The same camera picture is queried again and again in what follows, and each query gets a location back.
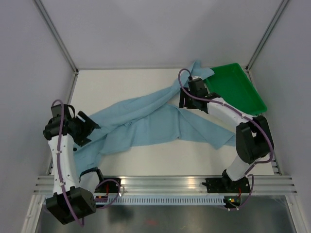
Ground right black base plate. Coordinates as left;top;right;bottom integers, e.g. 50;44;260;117
202;177;250;194

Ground light blue trousers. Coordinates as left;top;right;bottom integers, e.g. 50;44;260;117
74;73;236;175

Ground aluminium mounting rail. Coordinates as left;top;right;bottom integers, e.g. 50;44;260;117
34;175;298;196

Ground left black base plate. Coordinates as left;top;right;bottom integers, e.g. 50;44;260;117
95;178;121;195

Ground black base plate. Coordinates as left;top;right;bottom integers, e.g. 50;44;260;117
95;178;121;195
202;177;250;194

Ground aluminium frame post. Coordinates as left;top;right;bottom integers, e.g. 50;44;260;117
33;0;79;74
245;0;291;73

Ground green plastic tray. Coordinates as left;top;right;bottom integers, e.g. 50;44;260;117
205;63;267;116

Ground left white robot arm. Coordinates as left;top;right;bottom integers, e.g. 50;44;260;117
43;100;100;227

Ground right aluminium frame post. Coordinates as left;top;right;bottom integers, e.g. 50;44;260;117
245;0;291;73

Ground left aluminium frame post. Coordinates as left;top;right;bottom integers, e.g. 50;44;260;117
33;0;79;74

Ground white slotted cable duct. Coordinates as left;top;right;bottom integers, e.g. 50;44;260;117
93;196;225;205

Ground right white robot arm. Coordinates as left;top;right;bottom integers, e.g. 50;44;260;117
178;77;274;192

